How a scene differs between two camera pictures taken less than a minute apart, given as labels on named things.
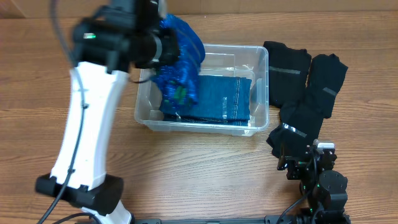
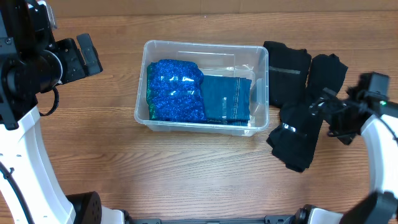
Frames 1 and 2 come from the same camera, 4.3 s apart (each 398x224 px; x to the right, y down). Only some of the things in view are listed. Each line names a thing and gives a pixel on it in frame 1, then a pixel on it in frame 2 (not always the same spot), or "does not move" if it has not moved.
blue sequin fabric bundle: x=178 y=81 → x=174 y=92
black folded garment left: x=288 y=72 does not move
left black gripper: x=169 y=45 → x=74 y=58
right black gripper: x=297 y=163 → x=346 y=135
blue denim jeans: x=221 y=99 does not move
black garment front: x=301 y=122 does not move
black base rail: x=268 y=219 does not move
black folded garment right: x=326 y=74 does not move
